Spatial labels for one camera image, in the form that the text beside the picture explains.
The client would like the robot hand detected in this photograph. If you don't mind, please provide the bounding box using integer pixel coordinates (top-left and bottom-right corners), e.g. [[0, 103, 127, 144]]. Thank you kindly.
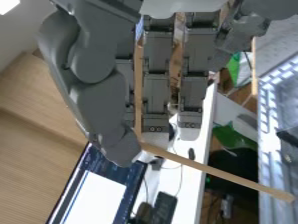
[[38, 0, 298, 168]]

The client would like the wooden chopstick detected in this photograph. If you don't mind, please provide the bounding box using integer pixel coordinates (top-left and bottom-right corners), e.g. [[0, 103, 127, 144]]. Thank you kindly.
[[139, 141, 297, 204]]

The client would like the computer monitor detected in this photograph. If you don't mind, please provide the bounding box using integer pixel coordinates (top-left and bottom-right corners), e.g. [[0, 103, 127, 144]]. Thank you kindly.
[[46, 142, 149, 224]]

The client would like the clear box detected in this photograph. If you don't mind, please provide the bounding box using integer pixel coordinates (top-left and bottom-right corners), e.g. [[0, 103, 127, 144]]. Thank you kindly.
[[257, 56, 298, 224]]

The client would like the white desk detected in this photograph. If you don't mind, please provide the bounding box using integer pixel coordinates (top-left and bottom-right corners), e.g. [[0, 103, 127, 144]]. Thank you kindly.
[[131, 81, 220, 224]]

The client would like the black keyboard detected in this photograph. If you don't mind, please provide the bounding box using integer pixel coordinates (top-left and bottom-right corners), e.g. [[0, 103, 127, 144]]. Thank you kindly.
[[151, 190, 179, 224]]

